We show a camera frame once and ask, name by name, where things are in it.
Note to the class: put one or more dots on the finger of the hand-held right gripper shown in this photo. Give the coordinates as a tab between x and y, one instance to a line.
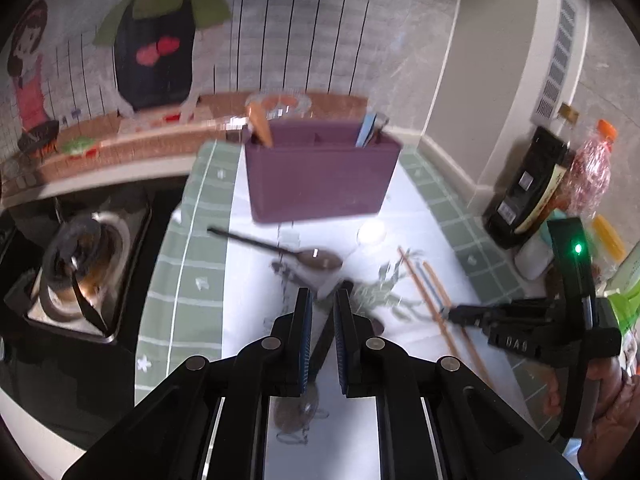
500	312

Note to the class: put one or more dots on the green plastic bag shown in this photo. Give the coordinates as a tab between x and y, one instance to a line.
625	295

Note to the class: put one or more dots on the person's right hand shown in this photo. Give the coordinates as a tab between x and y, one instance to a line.
615	420

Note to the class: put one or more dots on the gas stove burner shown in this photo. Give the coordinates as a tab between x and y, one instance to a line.
75	255

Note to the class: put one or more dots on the dark soy sauce bottle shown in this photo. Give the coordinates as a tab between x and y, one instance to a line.
525	195

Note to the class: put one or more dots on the purple utensil holder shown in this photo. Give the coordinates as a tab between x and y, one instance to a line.
320	180

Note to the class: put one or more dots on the plastic bottle of dried chilies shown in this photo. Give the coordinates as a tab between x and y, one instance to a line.
592	170

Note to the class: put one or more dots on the green and white tablecloth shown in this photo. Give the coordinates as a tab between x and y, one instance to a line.
210	290

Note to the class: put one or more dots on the wooden chopstick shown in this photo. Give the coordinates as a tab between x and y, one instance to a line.
472	355
425	295

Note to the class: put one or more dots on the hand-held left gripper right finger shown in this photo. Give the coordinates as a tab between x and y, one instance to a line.
342	345

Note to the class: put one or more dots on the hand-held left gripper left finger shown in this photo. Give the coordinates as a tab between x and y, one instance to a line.
304	345

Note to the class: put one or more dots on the cartoon wall poster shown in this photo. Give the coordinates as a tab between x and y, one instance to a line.
150	60

